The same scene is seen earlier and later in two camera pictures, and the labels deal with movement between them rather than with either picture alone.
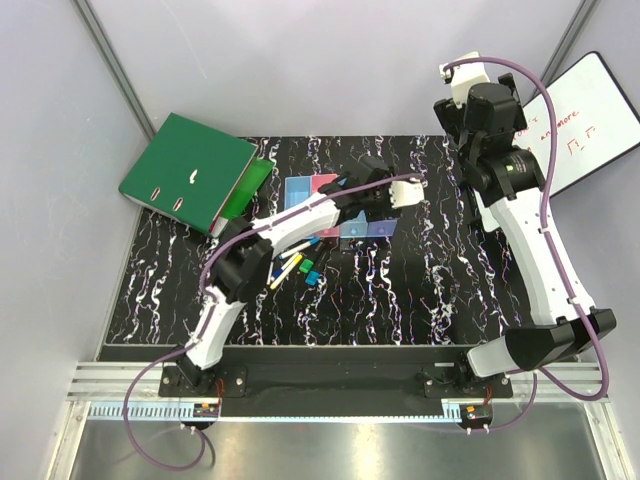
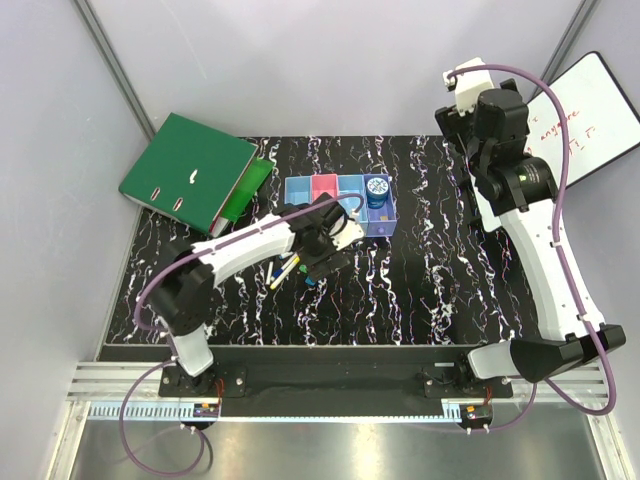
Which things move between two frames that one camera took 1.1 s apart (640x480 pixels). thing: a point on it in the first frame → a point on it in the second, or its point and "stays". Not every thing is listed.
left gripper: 386,210 → 317,266
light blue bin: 296,189 stays
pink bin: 317,182 stays
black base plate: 339,381 stays
